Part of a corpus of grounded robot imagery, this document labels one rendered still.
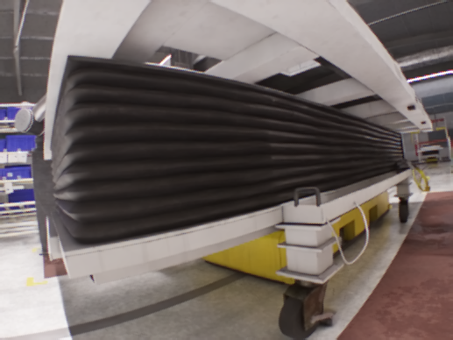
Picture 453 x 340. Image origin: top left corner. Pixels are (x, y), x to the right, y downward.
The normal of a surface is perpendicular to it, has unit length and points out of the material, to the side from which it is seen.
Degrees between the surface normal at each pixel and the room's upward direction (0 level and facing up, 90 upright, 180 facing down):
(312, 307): 90
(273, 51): 90
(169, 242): 90
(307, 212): 90
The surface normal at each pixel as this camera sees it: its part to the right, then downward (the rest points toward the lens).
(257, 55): -0.75, 0.06
